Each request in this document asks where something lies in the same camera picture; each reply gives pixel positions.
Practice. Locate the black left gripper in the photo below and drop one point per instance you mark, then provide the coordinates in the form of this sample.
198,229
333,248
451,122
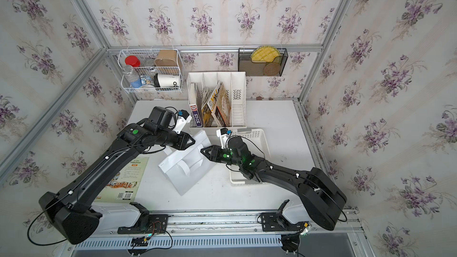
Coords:
185,138

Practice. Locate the yellow book in organizer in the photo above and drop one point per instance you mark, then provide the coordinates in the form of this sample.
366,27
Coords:
209,105

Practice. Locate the white perforated plastic tray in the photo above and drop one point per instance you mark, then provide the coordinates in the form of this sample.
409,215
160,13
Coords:
256,142

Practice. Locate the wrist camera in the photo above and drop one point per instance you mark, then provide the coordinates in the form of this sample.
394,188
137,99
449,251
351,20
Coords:
182,119
223,134

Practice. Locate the red white thick book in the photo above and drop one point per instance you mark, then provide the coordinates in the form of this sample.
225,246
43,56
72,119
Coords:
195,104

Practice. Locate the brown woven round coaster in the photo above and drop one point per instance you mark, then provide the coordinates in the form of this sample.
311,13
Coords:
272,69

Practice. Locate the green children's history book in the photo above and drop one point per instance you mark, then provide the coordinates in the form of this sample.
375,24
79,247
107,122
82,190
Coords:
125,184

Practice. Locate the clear plastic bottle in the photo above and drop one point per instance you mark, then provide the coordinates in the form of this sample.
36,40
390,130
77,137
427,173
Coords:
132,77

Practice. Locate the red lidded jar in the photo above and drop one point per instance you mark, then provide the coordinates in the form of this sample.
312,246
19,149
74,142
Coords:
132,61

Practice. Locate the colourful history book in organizer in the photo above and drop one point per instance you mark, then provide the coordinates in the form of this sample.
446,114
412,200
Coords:
222,110

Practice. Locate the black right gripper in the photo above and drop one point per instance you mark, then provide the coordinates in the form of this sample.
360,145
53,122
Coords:
215,150

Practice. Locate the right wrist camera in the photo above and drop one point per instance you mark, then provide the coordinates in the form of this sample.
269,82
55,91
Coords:
223,134

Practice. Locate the white wire wall basket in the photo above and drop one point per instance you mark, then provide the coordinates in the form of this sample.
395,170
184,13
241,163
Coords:
148,70

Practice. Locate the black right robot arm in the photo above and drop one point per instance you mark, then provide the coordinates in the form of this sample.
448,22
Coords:
322,199

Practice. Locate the white perforated file organizer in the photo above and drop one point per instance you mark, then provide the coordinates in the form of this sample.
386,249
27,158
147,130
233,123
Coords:
235,84

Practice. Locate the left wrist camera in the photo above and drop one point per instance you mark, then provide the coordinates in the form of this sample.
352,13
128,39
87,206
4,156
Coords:
182,119

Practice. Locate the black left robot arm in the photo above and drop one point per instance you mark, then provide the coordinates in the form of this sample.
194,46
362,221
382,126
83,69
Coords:
69,211

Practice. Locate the white black cup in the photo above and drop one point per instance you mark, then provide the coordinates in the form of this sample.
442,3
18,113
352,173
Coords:
166,81

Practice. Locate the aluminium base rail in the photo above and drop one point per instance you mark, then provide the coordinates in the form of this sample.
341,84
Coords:
198,229

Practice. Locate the black mesh wall basket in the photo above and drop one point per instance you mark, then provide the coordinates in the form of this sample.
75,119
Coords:
256,69

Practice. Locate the white insulated delivery bag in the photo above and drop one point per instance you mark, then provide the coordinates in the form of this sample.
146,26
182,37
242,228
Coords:
185,168

